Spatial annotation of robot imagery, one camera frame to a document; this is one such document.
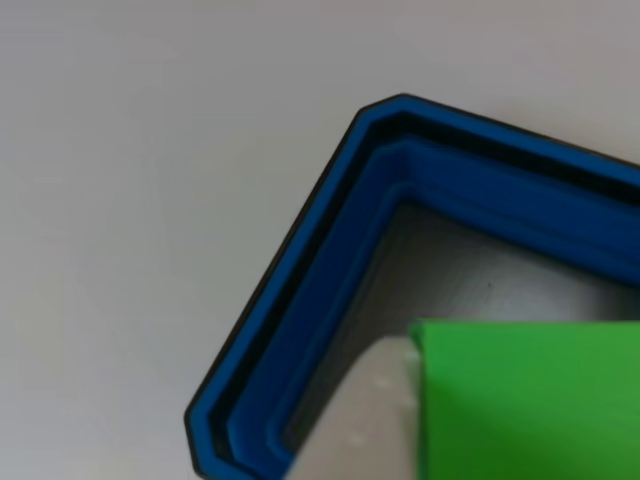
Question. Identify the green cube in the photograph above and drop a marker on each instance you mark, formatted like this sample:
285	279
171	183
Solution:
525	400

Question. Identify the blue square box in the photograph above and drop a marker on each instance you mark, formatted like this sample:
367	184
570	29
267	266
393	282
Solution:
340	250

